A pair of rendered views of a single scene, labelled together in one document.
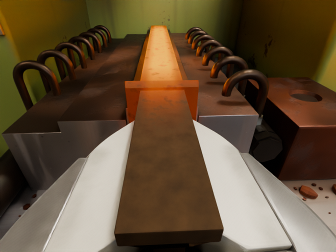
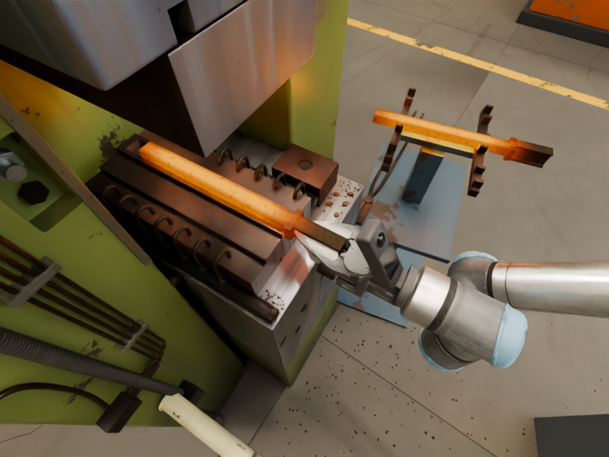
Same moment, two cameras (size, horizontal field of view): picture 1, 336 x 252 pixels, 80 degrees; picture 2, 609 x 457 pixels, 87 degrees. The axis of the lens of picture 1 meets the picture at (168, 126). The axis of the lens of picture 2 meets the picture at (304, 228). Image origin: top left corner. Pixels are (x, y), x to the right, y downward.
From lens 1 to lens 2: 0.49 m
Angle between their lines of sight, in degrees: 45
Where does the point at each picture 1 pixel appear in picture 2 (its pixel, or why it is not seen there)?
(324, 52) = (288, 121)
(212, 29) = not seen: hidden behind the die
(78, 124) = (270, 254)
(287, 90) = (296, 165)
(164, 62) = (261, 202)
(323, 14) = (276, 101)
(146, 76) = (275, 218)
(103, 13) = not seen: hidden behind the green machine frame
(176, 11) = not seen: hidden behind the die
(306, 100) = (307, 167)
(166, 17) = (109, 116)
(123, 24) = (68, 155)
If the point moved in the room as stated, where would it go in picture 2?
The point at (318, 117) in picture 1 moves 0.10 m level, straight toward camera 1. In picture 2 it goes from (320, 178) to (335, 216)
